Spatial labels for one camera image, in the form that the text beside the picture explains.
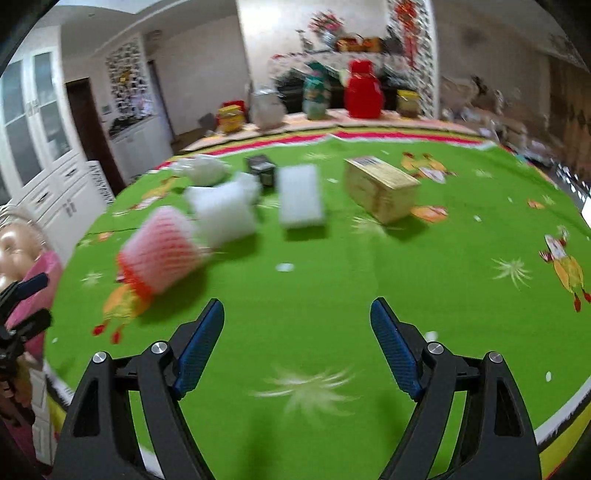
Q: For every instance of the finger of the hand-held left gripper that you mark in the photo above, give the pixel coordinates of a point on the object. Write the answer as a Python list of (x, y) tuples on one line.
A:
[(32, 285), (32, 321)]

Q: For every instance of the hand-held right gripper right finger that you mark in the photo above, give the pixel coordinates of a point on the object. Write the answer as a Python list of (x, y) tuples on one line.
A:
[(395, 353)]

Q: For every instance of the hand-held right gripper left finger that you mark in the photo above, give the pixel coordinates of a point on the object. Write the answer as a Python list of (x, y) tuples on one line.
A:
[(201, 353)]

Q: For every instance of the pink lined waste bin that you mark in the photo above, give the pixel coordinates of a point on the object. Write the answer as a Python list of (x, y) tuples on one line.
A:
[(34, 302)]

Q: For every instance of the pink foam net with orange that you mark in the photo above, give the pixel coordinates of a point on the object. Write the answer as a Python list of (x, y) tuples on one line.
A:
[(159, 251)]

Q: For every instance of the white foam fruit net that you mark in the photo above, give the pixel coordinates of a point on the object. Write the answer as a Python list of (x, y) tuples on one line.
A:
[(226, 212)]

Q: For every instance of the tan cardboard carton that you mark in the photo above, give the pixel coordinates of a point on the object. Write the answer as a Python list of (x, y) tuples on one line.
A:
[(381, 191)]

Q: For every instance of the white paper towel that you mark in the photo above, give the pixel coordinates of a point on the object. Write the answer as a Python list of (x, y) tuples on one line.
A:
[(205, 170)]

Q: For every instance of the white foam block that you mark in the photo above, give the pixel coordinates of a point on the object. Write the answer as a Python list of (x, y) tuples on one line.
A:
[(300, 196)]

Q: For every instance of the small black carton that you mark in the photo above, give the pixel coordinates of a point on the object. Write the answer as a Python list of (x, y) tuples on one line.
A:
[(263, 170)]

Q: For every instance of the cream ornate dining chair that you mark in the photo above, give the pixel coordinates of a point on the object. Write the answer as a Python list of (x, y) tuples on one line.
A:
[(11, 249)]

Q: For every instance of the green cartoon print tablecloth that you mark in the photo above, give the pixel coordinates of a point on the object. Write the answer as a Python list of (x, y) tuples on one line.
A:
[(323, 286)]

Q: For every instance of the white glass door cabinet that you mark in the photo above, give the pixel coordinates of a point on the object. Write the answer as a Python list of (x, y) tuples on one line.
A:
[(41, 138)]

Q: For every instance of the dark wooden door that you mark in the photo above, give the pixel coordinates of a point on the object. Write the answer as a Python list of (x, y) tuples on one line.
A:
[(90, 129)]

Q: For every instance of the white shoe cabinet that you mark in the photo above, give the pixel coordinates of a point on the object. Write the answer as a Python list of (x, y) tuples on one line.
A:
[(141, 145)]

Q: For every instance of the dark clutter on shoe cabinet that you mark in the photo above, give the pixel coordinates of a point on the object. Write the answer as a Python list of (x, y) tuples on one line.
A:
[(124, 122)]

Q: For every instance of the white carved lattice screen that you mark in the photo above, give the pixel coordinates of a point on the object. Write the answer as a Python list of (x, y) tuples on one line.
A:
[(425, 69), (129, 78)]

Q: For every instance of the yellow lidded jar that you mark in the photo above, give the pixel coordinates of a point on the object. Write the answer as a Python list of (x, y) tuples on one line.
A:
[(231, 120)]

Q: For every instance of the glass jar with yellow lid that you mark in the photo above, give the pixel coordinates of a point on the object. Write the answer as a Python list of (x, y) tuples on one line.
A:
[(408, 104)]

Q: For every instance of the red gift bags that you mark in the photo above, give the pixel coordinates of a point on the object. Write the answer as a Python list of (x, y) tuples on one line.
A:
[(233, 104)]

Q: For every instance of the white ceramic teapot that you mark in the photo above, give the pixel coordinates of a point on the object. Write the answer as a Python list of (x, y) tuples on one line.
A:
[(268, 110)]

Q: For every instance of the cream ornate armchair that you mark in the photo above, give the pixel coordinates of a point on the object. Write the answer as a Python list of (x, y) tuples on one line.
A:
[(461, 99), (512, 124)]

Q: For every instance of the red thermos flask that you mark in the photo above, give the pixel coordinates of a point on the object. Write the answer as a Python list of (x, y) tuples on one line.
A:
[(364, 92)]

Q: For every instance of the round ceiling light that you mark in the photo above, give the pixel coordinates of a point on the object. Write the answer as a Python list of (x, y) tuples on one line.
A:
[(153, 34)]

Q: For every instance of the black sideboard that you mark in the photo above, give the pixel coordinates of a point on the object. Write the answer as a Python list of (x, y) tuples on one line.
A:
[(291, 90)]

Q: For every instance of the cream canister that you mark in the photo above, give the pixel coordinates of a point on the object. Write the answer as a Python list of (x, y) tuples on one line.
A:
[(344, 78)]

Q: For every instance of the floral lace cloth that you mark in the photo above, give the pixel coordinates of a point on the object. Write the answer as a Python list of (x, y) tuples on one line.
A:
[(295, 60)]

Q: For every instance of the dark handbag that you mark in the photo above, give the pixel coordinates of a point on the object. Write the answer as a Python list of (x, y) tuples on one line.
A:
[(393, 41)]

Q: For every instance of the blue white porcelain vase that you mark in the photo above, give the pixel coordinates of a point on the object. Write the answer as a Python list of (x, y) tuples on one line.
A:
[(328, 39)]

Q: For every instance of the red knot hanging ornament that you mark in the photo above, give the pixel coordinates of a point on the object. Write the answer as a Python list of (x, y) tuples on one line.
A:
[(407, 27)]

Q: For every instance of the pink flower bouquet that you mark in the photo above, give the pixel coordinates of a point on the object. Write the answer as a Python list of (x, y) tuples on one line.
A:
[(327, 23)]

